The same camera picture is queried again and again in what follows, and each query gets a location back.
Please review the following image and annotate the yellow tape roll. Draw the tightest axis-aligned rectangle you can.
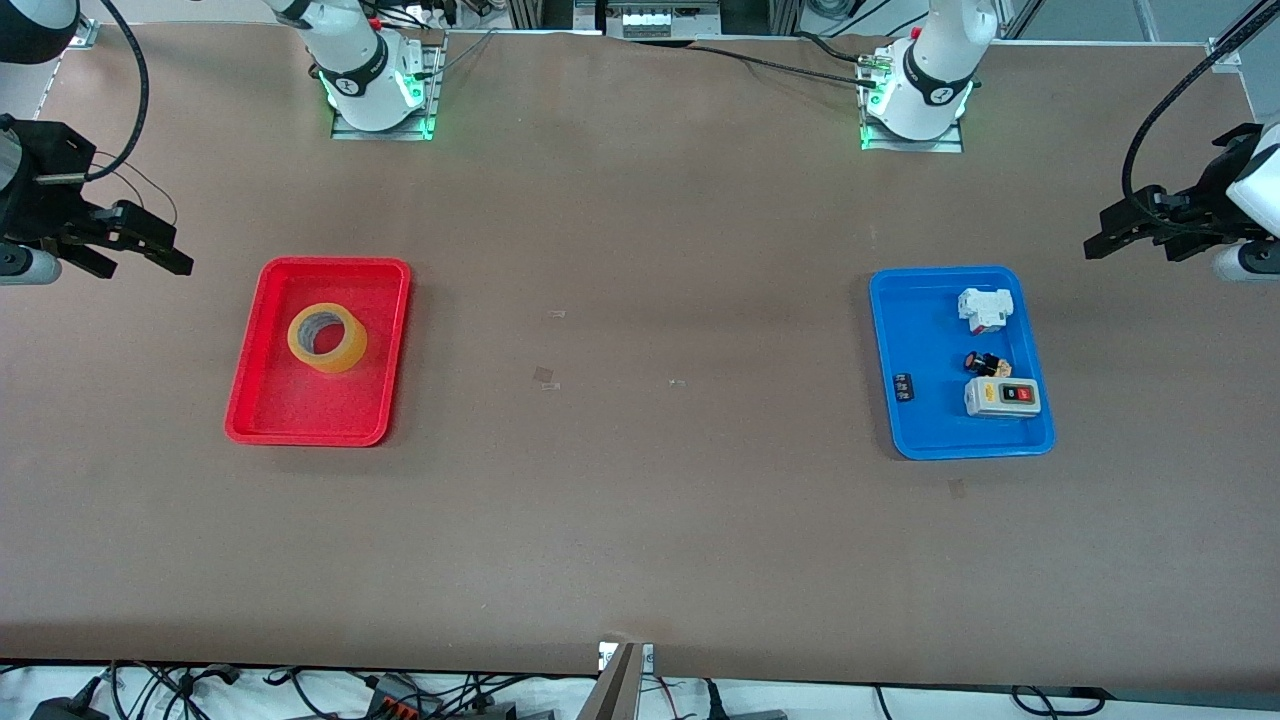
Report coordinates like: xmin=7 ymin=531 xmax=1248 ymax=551
xmin=287 ymin=303 xmax=369 ymax=376

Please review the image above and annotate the white circuit breaker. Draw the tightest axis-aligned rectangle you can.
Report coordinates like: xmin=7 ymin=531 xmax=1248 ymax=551
xmin=958 ymin=288 xmax=1016 ymax=334

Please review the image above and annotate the red plastic tray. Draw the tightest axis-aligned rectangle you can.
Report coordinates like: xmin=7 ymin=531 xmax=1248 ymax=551
xmin=225 ymin=257 xmax=412 ymax=448

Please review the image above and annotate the blue plastic tray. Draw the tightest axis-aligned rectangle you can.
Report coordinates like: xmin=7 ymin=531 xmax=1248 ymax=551
xmin=869 ymin=266 xmax=1057 ymax=461

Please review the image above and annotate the black power adapter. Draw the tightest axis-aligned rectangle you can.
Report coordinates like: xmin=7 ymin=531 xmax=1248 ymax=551
xmin=30 ymin=690 xmax=109 ymax=720

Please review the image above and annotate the grey power strip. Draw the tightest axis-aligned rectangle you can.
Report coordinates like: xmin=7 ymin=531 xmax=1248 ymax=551
xmin=605 ymin=0 xmax=723 ymax=39

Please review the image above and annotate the orange connector box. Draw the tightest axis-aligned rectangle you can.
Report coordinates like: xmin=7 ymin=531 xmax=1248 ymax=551
xmin=365 ymin=675 xmax=446 ymax=720

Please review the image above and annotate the thin black gripper wire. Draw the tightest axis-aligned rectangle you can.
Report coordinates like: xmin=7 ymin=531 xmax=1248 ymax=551
xmin=92 ymin=150 xmax=180 ymax=227

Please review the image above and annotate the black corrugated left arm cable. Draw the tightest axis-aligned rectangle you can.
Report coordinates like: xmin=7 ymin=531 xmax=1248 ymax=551
xmin=1120 ymin=0 xmax=1280 ymax=236

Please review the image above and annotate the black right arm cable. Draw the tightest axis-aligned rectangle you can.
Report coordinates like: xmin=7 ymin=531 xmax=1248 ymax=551
xmin=84 ymin=0 xmax=152 ymax=183

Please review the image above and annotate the grey on-off switch box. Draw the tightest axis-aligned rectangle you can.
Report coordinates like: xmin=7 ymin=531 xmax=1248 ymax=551
xmin=963 ymin=376 xmax=1042 ymax=421

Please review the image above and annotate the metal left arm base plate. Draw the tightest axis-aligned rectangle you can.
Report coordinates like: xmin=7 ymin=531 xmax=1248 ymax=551
xmin=858 ymin=45 xmax=966 ymax=154

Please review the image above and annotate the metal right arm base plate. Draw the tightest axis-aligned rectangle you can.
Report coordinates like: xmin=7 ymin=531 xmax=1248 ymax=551
xmin=330 ymin=35 xmax=447 ymax=142

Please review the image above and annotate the grey cable on table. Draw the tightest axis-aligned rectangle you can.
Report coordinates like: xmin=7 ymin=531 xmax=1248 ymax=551
xmin=432 ymin=28 xmax=501 ymax=76

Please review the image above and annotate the black cable on table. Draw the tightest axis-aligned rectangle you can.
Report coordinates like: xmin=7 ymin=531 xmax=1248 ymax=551
xmin=690 ymin=44 xmax=881 ymax=87

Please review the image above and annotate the black looped cable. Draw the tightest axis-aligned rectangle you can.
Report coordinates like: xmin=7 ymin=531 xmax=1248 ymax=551
xmin=1010 ymin=684 xmax=1109 ymax=717

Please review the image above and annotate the grey metal camera bracket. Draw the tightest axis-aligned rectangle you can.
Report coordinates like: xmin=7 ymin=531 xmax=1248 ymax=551
xmin=578 ymin=640 xmax=656 ymax=720

